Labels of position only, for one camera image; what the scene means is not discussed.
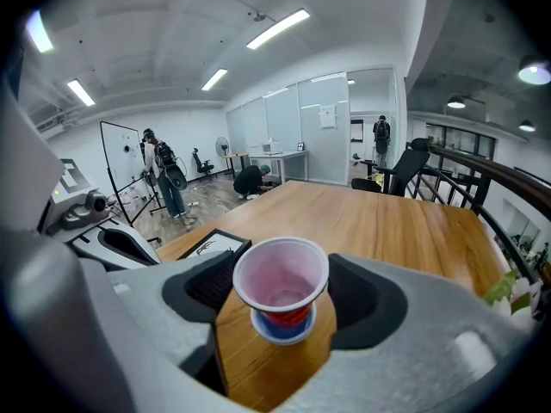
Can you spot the green leafy plant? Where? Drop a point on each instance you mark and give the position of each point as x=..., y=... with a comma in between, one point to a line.
x=503, y=288

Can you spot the black picture frame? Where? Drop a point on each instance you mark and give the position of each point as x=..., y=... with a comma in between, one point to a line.
x=215, y=245

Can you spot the blue plastic cup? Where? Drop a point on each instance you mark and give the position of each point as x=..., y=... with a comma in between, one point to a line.
x=280, y=333

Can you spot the black pendant lamp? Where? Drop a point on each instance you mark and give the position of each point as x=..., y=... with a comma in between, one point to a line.
x=456, y=102
x=534, y=72
x=527, y=126

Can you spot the long ceiling light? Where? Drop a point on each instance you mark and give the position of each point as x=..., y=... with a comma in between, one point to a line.
x=39, y=31
x=278, y=28
x=214, y=79
x=81, y=92

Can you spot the frosted glass partition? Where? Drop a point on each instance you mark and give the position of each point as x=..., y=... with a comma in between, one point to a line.
x=314, y=136

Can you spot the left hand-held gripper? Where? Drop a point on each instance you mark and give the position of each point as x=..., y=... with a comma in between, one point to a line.
x=26, y=179

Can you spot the small wooden desk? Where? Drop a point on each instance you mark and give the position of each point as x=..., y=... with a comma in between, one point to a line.
x=236, y=156

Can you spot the gray fisheye camera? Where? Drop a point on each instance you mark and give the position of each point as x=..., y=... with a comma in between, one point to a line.
x=86, y=211

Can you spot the dark stair railing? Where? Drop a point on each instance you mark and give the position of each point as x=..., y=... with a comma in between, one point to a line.
x=495, y=174

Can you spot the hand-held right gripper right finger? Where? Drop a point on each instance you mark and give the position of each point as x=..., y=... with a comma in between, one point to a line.
x=430, y=359

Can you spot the white desk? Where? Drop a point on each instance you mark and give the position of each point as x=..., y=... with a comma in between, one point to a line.
x=280, y=156

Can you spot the black standing fan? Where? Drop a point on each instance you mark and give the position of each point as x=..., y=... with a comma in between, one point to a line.
x=221, y=145

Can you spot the large black office chair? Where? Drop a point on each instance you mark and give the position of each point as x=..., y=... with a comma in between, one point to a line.
x=406, y=168

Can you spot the small black office chair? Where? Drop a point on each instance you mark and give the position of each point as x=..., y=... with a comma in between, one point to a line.
x=201, y=164

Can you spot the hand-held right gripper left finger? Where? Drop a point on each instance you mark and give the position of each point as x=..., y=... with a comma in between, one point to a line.
x=146, y=316

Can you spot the white rolling whiteboard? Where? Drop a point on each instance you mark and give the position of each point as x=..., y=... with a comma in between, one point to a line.
x=122, y=157

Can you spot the white paper notice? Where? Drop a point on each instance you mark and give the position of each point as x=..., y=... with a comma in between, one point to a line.
x=327, y=117

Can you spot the red plastic cup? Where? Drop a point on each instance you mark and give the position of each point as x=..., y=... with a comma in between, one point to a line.
x=280, y=273

